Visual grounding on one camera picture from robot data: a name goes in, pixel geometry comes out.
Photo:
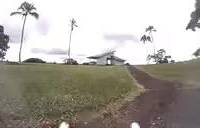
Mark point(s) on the pale house with sloped roof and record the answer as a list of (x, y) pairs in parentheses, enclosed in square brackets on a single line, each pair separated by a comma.
[(104, 59)]

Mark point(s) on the thin palm tree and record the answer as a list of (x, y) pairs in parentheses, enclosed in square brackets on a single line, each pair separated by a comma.
[(72, 23)]

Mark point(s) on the wide green grass lawn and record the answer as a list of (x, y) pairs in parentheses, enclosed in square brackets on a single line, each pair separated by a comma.
[(54, 86)]

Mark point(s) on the cluster of palm trees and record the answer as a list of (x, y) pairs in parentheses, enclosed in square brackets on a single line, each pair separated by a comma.
[(149, 30)]

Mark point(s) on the small bushy tree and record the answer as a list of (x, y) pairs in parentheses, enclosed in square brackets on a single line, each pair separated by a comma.
[(160, 56)]

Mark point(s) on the dark asphalt path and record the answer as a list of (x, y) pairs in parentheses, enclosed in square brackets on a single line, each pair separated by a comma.
[(154, 96)]

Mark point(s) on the low dark mound bush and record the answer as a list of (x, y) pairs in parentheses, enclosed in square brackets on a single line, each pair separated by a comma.
[(33, 60)]

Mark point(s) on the robot's own part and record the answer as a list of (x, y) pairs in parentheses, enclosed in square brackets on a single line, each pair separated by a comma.
[(64, 125), (135, 125)]

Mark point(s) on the sloping grass bank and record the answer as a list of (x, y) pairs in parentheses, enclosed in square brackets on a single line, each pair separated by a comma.
[(181, 71)]

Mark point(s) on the tall palm tree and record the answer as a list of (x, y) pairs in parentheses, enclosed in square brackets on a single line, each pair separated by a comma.
[(24, 7)]

